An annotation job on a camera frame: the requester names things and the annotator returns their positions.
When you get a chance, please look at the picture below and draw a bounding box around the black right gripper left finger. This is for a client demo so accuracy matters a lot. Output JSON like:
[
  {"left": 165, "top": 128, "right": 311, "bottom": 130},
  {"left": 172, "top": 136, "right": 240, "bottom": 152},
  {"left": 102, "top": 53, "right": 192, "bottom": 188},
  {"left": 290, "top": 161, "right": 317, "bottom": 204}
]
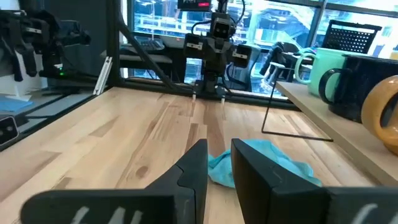
[{"left": 20, "top": 139, "right": 208, "bottom": 224}]

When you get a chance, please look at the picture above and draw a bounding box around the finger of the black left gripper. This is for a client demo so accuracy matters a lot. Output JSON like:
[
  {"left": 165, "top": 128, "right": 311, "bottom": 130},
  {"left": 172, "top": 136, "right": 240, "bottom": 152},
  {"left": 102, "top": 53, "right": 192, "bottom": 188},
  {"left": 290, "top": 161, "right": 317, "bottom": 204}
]
[
  {"left": 214, "top": 81, "right": 226, "bottom": 103},
  {"left": 192, "top": 81, "right": 208, "bottom": 102}
]

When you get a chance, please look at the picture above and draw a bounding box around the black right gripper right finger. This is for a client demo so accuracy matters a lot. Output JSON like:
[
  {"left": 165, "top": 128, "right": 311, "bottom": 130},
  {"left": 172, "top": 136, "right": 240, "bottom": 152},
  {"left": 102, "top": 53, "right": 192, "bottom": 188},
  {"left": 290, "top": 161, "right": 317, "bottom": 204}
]
[{"left": 230, "top": 138, "right": 398, "bottom": 224}]

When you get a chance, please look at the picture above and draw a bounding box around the mint green ribbed mug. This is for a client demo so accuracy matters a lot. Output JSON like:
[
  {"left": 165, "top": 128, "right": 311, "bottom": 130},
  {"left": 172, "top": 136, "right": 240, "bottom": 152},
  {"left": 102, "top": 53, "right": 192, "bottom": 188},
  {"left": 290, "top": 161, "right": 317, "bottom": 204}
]
[{"left": 294, "top": 47, "right": 346, "bottom": 97}]

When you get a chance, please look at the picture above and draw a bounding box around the yellow ochre mug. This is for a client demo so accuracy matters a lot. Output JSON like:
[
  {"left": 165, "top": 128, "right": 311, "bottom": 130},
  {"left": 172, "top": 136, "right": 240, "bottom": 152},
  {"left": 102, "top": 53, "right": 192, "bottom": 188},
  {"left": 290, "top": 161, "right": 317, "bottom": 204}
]
[{"left": 361, "top": 75, "right": 398, "bottom": 156}]

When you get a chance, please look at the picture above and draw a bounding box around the black glossy mug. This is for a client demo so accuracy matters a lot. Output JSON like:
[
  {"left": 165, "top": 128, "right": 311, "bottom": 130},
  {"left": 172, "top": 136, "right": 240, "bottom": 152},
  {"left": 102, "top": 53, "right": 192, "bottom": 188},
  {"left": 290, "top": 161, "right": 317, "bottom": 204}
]
[{"left": 318, "top": 54, "right": 398, "bottom": 123}]

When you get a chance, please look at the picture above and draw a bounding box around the wooden shelf with black legs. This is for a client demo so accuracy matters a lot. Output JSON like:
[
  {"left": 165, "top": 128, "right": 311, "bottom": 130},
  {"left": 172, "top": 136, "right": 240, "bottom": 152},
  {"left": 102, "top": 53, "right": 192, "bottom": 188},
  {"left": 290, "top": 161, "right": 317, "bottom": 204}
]
[{"left": 261, "top": 61, "right": 398, "bottom": 187}]

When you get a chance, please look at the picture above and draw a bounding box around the mesh office chair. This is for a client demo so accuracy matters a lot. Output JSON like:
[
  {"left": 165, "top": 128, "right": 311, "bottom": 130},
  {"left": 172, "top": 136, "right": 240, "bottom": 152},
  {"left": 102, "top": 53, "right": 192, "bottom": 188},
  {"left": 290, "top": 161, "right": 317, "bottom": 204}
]
[{"left": 225, "top": 43, "right": 262, "bottom": 91}]

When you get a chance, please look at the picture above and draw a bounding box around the teal cloth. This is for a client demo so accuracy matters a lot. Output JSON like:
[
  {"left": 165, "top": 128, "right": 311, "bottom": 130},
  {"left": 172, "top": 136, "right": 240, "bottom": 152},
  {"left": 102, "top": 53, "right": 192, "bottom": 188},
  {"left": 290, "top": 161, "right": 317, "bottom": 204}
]
[{"left": 207, "top": 139, "right": 323, "bottom": 189}]

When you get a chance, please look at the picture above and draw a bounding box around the grey closed laptop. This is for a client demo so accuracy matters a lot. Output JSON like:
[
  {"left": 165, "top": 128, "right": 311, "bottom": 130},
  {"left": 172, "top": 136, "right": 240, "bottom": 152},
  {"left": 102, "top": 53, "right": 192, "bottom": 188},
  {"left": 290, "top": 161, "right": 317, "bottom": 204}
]
[{"left": 164, "top": 34, "right": 187, "bottom": 49}]

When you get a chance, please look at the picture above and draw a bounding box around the black screen box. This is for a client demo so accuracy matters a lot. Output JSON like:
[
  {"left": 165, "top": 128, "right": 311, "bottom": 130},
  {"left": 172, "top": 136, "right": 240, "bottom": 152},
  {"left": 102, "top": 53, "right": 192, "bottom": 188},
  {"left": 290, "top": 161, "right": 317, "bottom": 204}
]
[{"left": 177, "top": 0, "right": 212, "bottom": 12}]

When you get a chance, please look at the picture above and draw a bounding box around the black office chair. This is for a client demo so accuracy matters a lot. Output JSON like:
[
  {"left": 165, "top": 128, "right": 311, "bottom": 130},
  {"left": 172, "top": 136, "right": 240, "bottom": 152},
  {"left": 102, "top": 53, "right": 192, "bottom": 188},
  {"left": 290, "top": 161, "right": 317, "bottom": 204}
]
[{"left": 259, "top": 42, "right": 301, "bottom": 86}]

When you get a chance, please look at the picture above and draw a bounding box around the black keyboard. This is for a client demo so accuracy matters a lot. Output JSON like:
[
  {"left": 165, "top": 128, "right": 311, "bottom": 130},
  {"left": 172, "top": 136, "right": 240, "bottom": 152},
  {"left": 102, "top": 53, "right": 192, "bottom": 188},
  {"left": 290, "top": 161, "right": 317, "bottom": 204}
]
[{"left": 136, "top": 39, "right": 165, "bottom": 52}]

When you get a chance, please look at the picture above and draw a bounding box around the dark grey side desk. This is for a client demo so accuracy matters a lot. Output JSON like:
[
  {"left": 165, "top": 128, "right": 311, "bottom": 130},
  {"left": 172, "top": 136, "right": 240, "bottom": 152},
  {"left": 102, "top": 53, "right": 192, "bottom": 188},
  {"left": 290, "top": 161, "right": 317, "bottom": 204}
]
[{"left": 101, "top": 49, "right": 174, "bottom": 70}]

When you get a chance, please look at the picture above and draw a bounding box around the white aluminium bar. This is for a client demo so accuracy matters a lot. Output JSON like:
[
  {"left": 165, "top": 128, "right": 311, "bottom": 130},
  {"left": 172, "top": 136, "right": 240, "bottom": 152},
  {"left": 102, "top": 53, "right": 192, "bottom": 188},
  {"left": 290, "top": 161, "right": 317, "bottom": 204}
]
[{"left": 92, "top": 55, "right": 113, "bottom": 96}]

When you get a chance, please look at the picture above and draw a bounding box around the black perforated panel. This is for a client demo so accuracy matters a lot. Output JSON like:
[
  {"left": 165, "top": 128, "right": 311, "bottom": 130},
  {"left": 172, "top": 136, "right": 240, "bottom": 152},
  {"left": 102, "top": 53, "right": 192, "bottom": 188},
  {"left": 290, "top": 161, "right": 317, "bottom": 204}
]
[{"left": 322, "top": 19, "right": 382, "bottom": 55}]

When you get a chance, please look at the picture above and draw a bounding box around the black robot equipment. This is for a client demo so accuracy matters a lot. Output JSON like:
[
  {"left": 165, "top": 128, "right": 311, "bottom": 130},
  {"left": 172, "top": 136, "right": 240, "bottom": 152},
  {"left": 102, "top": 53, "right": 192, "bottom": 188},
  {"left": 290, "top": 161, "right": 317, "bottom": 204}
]
[{"left": 0, "top": 9, "right": 92, "bottom": 82}]

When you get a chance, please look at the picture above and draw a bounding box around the white box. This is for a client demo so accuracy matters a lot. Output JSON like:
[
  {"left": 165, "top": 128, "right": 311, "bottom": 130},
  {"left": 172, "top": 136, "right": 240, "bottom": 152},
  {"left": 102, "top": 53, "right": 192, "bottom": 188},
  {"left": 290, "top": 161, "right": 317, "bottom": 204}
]
[{"left": 0, "top": 51, "right": 48, "bottom": 98}]

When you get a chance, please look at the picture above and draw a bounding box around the blue floor mat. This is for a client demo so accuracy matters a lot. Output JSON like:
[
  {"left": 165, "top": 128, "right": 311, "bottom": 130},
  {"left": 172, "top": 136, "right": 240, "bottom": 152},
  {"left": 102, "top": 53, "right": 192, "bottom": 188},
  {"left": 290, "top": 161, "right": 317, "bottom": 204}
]
[{"left": 0, "top": 95, "right": 32, "bottom": 113}]

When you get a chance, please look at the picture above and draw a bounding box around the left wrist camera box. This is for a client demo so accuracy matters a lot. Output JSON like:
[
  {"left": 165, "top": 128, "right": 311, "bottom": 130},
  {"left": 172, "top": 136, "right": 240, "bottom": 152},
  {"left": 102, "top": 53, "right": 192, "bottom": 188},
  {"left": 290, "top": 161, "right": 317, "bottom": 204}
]
[{"left": 210, "top": 12, "right": 237, "bottom": 40}]

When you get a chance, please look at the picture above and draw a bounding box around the black aluminium table frame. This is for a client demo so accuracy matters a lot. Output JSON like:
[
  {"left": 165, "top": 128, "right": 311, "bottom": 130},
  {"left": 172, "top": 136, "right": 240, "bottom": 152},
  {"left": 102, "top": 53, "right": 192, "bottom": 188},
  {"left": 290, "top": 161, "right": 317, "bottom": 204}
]
[{"left": 0, "top": 0, "right": 299, "bottom": 152}]

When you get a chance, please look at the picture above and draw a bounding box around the black depth camera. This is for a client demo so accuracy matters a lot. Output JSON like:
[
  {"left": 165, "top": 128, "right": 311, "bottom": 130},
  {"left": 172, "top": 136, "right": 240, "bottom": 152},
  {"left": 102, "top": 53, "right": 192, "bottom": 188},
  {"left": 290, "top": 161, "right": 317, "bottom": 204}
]
[{"left": 0, "top": 116, "right": 19, "bottom": 146}]

